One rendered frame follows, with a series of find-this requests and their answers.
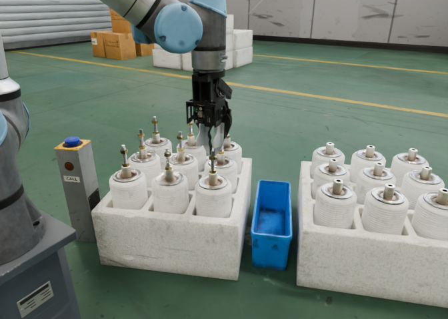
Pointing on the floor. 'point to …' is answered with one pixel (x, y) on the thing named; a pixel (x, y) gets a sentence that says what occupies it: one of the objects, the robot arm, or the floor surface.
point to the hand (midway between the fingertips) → (213, 149)
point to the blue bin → (271, 225)
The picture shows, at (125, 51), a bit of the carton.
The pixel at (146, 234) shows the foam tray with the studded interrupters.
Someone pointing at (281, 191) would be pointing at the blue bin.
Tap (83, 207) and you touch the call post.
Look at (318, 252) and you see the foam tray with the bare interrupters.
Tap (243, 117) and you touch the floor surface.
